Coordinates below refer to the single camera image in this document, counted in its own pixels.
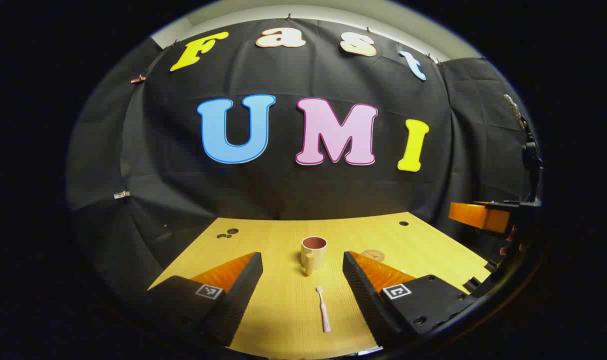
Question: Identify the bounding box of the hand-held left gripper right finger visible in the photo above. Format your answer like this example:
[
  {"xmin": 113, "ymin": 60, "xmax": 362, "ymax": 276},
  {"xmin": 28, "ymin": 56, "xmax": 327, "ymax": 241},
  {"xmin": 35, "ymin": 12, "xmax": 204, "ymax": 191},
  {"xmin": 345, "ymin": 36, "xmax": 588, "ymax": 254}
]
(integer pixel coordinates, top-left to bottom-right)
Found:
[{"xmin": 342, "ymin": 250, "xmax": 477, "ymax": 348}]

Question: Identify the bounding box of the pink toothbrush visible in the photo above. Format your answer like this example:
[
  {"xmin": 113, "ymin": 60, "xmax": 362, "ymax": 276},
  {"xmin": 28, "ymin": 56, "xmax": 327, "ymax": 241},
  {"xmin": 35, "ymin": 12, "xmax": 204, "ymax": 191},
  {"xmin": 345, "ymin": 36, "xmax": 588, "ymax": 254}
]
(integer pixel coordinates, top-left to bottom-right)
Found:
[{"xmin": 316, "ymin": 286, "xmax": 332, "ymax": 334}]

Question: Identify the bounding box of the beige cup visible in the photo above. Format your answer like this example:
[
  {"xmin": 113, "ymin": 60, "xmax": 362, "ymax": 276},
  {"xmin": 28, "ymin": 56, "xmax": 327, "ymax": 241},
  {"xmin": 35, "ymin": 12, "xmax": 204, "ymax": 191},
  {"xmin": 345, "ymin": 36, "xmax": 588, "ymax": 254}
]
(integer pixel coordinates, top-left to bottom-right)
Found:
[{"xmin": 301, "ymin": 236, "xmax": 328, "ymax": 277}]

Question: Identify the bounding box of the wooden desktop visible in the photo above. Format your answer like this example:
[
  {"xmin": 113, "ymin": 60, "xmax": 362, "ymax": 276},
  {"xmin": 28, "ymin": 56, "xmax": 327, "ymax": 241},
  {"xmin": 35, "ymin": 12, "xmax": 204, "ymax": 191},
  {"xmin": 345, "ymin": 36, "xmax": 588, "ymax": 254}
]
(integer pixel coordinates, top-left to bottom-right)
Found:
[{"xmin": 147, "ymin": 212, "xmax": 492, "ymax": 360}]

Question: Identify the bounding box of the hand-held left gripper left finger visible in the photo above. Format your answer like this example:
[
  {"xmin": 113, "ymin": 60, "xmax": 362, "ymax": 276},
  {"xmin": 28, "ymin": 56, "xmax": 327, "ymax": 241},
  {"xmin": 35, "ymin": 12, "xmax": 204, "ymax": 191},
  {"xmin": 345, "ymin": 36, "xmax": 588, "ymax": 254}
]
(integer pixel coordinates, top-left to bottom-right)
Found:
[{"xmin": 146, "ymin": 251, "xmax": 264, "ymax": 347}]

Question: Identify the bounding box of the black backdrop cloth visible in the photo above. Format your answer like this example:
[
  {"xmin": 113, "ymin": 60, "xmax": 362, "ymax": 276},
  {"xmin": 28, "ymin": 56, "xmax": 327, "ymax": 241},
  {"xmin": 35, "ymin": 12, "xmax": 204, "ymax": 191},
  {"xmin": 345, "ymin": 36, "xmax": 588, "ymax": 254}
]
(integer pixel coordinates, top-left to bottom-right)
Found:
[{"xmin": 66, "ymin": 17, "xmax": 539, "ymax": 301}]

